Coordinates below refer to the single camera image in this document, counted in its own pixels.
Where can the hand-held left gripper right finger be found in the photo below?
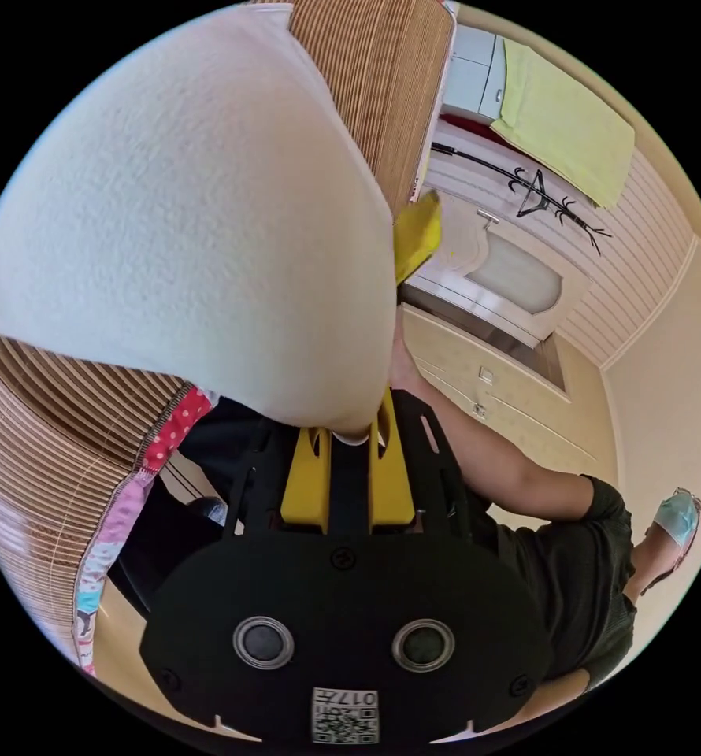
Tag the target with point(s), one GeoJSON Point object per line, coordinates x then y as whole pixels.
{"type": "Point", "coordinates": [390, 478]}

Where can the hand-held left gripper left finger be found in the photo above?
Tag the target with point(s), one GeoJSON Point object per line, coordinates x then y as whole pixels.
{"type": "Point", "coordinates": [306, 484]}

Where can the white long sleeve shirt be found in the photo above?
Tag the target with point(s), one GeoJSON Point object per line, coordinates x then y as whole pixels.
{"type": "Point", "coordinates": [179, 224]}

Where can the person's right forearm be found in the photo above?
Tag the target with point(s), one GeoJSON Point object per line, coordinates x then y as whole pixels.
{"type": "Point", "coordinates": [504, 466]}

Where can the person's right hand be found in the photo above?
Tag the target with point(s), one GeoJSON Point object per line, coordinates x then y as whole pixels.
{"type": "Point", "coordinates": [403, 366]}

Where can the white door with frosted glass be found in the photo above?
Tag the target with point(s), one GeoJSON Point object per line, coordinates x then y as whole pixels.
{"type": "Point", "coordinates": [504, 277]}

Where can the black coat rack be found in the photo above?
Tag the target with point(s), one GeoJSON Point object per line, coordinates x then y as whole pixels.
{"type": "Point", "coordinates": [539, 189]}

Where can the light grey cupboard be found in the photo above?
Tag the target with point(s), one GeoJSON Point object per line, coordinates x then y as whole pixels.
{"type": "Point", "coordinates": [471, 71]}

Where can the yellow-green cloth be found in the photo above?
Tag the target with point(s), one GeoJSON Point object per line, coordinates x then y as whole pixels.
{"type": "Point", "coordinates": [563, 124]}

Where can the person's body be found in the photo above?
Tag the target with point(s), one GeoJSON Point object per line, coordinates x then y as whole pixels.
{"type": "Point", "coordinates": [575, 561]}

